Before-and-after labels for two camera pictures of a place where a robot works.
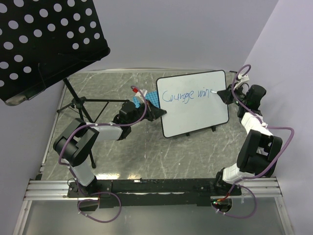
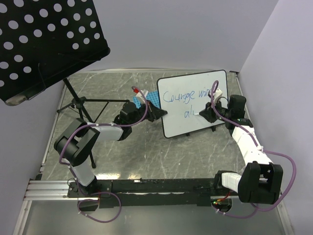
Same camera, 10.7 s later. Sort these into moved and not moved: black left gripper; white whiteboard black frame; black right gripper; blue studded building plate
Moved: black right gripper
Not moved: black left gripper; white whiteboard black frame; blue studded building plate
